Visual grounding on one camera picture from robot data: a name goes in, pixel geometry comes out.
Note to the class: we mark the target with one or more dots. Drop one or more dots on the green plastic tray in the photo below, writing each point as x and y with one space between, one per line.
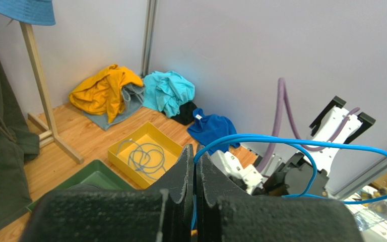
94 176

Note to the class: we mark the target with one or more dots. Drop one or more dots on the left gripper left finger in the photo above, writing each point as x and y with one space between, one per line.
161 212

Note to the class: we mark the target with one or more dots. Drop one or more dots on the grey-blue garment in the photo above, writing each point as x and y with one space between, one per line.
133 97

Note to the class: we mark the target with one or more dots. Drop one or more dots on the blue bucket hat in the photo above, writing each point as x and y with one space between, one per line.
34 12

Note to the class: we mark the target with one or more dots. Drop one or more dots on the yellow garment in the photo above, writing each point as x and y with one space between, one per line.
102 93

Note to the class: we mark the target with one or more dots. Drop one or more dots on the cyan garment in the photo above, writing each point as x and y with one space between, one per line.
167 92

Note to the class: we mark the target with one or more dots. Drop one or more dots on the black garment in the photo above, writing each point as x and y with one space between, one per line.
180 113

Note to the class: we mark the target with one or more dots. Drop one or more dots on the royal blue garment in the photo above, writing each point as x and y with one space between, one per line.
208 128

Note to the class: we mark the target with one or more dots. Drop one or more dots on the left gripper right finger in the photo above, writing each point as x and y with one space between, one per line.
228 213

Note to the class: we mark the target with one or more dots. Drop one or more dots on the yellow plastic tray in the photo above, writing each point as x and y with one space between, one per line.
144 155

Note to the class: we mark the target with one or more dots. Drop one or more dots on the wooden clothes rack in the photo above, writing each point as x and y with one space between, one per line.
49 128

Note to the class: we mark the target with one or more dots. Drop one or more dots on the aluminium corner post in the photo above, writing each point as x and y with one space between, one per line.
148 37

